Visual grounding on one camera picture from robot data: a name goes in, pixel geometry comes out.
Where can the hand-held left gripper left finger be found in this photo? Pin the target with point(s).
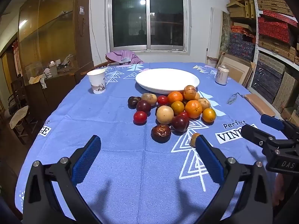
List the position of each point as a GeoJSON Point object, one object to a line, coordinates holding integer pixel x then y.
{"type": "Point", "coordinates": [85, 161]}

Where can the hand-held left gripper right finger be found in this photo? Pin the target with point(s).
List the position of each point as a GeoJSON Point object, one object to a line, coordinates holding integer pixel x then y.
{"type": "Point", "coordinates": [209, 161]}

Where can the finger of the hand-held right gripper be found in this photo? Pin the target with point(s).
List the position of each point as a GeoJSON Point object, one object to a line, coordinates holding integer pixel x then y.
{"type": "Point", "coordinates": [272, 122]}
{"type": "Point", "coordinates": [255, 134]}

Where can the small yellow pepino melon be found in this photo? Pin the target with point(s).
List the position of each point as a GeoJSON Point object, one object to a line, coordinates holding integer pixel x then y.
{"type": "Point", "coordinates": [193, 140]}

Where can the yellow-orange mandarin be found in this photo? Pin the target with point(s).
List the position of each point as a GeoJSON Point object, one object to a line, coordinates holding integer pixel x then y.
{"type": "Point", "coordinates": [208, 115]}

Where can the dark red plum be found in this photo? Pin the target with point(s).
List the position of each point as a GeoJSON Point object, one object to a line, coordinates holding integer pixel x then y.
{"type": "Point", "coordinates": [143, 106]}
{"type": "Point", "coordinates": [179, 123]}

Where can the red tomato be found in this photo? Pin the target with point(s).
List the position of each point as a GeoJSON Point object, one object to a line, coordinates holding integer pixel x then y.
{"type": "Point", "coordinates": [162, 100]}
{"type": "Point", "coordinates": [183, 114]}
{"type": "Point", "coordinates": [140, 117]}

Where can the orange mandarin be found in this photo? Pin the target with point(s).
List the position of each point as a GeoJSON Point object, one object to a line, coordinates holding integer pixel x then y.
{"type": "Point", "coordinates": [193, 109]}
{"type": "Point", "coordinates": [175, 97]}

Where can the tan striped pepino melon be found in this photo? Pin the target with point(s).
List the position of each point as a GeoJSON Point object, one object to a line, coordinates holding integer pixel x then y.
{"type": "Point", "coordinates": [204, 103]}
{"type": "Point", "coordinates": [189, 92]}

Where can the yellow-green mandarin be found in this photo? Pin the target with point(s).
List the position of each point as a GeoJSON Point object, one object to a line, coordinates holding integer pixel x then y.
{"type": "Point", "coordinates": [177, 107]}

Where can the large pale pepino melon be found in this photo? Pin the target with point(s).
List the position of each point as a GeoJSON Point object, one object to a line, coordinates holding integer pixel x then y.
{"type": "Point", "coordinates": [165, 114]}

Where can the white plate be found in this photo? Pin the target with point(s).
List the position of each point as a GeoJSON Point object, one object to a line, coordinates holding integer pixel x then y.
{"type": "Point", "coordinates": [163, 79]}

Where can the brown leather pouch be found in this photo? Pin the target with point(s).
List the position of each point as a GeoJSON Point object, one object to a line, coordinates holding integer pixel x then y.
{"type": "Point", "coordinates": [259, 103]}

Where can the white drink can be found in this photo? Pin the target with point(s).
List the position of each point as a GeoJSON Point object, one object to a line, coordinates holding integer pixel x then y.
{"type": "Point", "coordinates": [221, 75]}

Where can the low wooden cabinet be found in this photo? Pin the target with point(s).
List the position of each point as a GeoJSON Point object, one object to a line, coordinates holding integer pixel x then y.
{"type": "Point", "coordinates": [56, 93]}

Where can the pale cloth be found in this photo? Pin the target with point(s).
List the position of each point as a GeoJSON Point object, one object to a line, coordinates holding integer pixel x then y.
{"type": "Point", "coordinates": [18, 116]}

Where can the white paper cup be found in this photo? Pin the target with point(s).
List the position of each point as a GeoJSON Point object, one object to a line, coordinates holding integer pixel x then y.
{"type": "Point", "coordinates": [95, 81]}

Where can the grey rag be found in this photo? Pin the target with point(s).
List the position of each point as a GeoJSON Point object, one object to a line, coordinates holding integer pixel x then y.
{"type": "Point", "coordinates": [44, 77]}

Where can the shelf of patterned boxes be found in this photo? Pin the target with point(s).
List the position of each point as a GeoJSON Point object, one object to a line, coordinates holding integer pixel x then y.
{"type": "Point", "coordinates": [273, 28]}

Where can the white metal shelf rack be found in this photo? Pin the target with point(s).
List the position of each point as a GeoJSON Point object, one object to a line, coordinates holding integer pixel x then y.
{"type": "Point", "coordinates": [257, 28]}

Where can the white panel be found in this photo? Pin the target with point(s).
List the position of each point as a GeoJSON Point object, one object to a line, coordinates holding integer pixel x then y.
{"type": "Point", "coordinates": [216, 39]}

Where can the green textured panel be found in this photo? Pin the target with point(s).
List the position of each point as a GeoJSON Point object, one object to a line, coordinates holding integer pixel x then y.
{"type": "Point", "coordinates": [225, 32]}

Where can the wooden armchair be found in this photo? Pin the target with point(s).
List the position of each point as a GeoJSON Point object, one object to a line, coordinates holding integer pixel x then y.
{"type": "Point", "coordinates": [112, 63]}

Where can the dark wooden chair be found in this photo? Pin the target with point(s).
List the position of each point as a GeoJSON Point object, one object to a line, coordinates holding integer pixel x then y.
{"type": "Point", "coordinates": [16, 86]}

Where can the purple cloth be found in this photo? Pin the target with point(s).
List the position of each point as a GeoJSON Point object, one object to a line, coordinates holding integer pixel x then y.
{"type": "Point", "coordinates": [123, 57]}

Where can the tall wooden glass cabinet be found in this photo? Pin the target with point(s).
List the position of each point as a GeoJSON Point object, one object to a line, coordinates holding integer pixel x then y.
{"type": "Point", "coordinates": [84, 39]}

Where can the sliding glass window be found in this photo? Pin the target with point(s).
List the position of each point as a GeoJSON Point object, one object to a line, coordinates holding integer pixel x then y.
{"type": "Point", "coordinates": [130, 16]}

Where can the wooden picture frame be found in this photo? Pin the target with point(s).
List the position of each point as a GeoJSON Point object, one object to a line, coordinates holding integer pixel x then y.
{"type": "Point", "coordinates": [236, 71]}

